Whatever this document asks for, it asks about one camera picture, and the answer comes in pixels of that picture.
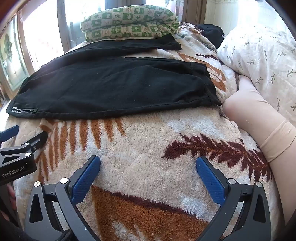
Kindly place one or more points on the person's dark clothing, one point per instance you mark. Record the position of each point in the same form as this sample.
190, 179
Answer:
9, 229

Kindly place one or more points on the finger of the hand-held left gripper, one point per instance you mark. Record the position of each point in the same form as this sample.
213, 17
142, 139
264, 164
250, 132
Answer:
9, 134
37, 141

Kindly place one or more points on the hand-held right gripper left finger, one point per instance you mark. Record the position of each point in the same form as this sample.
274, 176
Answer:
84, 183

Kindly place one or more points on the patterned glass panel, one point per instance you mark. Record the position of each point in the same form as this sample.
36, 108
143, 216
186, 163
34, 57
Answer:
9, 60

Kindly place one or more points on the cream leaf print fleece blanket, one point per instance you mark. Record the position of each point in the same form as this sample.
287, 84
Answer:
143, 143

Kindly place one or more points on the black pants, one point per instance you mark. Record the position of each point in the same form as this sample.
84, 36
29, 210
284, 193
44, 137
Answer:
104, 88

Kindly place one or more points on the brown wooden window frame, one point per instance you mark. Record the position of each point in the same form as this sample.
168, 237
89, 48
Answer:
194, 11

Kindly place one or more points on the green patterned folded quilt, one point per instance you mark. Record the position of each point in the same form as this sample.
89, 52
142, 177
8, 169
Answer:
129, 30

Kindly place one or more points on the dark cloth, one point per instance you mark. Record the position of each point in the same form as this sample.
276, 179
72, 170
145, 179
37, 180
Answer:
211, 31

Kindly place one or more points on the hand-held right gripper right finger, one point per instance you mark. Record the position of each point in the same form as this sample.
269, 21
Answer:
210, 180

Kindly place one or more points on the white floral pillow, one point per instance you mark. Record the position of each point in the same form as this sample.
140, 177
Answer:
266, 58

